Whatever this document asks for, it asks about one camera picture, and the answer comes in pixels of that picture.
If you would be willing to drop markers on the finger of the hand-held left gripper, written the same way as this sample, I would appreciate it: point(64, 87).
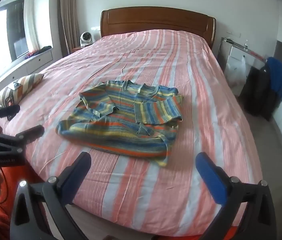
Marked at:
point(9, 110)
point(34, 131)

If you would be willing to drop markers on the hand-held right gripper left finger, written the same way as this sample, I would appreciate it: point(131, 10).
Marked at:
point(73, 182)

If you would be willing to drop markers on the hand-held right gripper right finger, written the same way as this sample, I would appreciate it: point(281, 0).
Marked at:
point(210, 177)

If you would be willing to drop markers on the striped knit sweater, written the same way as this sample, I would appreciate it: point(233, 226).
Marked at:
point(121, 127)

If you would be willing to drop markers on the dark clothes pile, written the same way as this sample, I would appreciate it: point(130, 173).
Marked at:
point(39, 51)

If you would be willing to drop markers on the striped pillow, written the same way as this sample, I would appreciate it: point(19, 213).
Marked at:
point(24, 85)

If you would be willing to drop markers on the white window seat cabinet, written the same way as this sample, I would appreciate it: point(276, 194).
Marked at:
point(38, 62)

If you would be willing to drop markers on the window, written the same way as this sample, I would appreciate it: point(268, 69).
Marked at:
point(16, 30)

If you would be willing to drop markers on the white sheer curtain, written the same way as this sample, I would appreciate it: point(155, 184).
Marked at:
point(32, 25)

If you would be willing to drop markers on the wooden nightstand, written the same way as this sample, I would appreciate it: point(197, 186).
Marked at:
point(77, 48)

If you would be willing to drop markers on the black jacket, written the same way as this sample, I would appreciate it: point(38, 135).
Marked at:
point(255, 92)

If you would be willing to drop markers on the white desk fan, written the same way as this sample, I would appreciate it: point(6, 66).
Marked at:
point(86, 38)

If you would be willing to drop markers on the clear plastic bag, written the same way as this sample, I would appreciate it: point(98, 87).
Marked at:
point(235, 72)

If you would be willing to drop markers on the brown curtain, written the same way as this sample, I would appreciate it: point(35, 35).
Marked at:
point(69, 17)

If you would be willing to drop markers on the blue garment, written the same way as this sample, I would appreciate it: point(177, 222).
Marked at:
point(278, 77)

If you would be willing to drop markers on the bed with pink striped cover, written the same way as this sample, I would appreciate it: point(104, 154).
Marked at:
point(156, 67)

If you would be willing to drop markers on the white desk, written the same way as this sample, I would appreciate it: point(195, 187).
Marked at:
point(238, 51)

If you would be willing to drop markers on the plastic bottle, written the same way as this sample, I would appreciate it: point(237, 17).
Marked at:
point(245, 45)

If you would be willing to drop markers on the wooden bed headboard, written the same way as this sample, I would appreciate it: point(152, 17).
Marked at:
point(156, 20)

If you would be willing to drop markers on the white wall socket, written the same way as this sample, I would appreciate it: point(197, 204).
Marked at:
point(95, 28)
point(233, 33)

